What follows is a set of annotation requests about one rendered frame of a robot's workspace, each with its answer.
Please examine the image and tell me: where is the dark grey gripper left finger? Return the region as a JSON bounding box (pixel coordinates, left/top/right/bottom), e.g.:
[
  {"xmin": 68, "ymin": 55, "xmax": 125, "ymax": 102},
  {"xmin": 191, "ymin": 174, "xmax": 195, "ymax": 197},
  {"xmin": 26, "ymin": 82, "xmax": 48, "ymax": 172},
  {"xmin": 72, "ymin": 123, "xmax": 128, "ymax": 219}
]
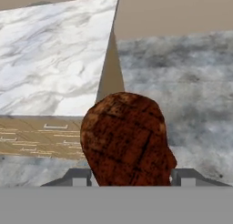
[{"xmin": 40, "ymin": 168, "xmax": 93, "ymax": 188}]

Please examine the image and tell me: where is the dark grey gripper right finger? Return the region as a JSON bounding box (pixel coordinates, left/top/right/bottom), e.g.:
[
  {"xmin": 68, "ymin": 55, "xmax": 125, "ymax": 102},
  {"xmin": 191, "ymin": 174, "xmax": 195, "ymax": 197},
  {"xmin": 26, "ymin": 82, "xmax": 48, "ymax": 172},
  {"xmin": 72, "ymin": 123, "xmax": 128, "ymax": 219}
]
[{"xmin": 170, "ymin": 168, "xmax": 232, "ymax": 188}]

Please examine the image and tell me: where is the brown steak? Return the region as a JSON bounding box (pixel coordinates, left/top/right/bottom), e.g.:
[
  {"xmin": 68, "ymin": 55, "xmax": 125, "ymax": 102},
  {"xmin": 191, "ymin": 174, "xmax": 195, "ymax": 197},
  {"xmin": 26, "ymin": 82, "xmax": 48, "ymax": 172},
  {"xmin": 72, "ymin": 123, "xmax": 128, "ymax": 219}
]
[{"xmin": 79, "ymin": 91, "xmax": 178, "ymax": 187}]

